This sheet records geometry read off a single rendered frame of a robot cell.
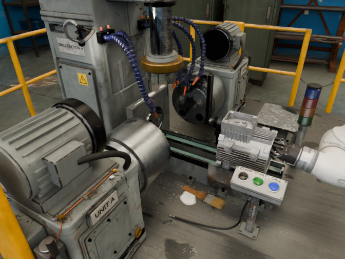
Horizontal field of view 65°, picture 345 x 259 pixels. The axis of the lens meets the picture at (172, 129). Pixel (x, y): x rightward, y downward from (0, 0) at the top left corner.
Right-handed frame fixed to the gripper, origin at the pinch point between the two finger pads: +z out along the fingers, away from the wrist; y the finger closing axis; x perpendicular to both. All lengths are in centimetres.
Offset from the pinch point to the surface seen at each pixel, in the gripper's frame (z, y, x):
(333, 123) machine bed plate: -37, -82, 23
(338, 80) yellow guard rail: -41, -232, 47
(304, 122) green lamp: -18.5, -27.1, -0.2
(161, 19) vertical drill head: 42, 4, -37
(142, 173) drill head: 23.9, 38.5, 4.5
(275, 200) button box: -18.1, 26.2, 0.9
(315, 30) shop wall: 8, -501, 59
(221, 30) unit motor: 37, -50, -24
